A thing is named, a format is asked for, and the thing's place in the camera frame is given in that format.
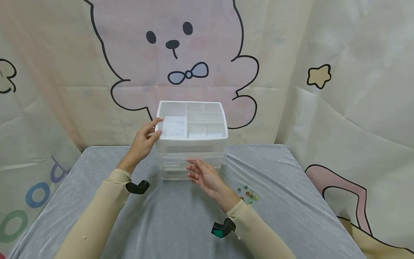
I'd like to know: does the person's right hand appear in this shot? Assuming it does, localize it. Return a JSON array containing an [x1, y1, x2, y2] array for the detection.
[[186, 157, 241, 214]]

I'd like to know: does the black wrist band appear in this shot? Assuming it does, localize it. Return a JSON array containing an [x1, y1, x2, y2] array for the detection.
[[125, 180, 150, 195], [211, 217, 236, 238]]

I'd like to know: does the person's left forearm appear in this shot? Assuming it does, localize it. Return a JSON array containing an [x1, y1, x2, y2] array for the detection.
[[54, 168, 132, 259]]

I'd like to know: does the white plastic drawer organizer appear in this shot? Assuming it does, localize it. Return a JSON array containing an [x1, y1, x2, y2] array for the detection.
[[155, 100, 229, 181]]

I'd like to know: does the person's left hand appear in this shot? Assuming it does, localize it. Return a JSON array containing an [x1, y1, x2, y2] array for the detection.
[[116, 117, 164, 175]]

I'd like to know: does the pile of coloured glass marbles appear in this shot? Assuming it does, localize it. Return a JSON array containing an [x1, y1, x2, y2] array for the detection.
[[237, 185, 259, 205]]

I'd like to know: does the clear plastic drawer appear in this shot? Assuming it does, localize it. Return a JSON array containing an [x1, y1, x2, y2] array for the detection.
[[160, 166, 222, 181], [156, 152, 227, 168]]

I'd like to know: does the person's right forearm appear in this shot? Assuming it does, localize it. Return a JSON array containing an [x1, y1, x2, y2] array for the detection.
[[226, 199, 297, 259]]

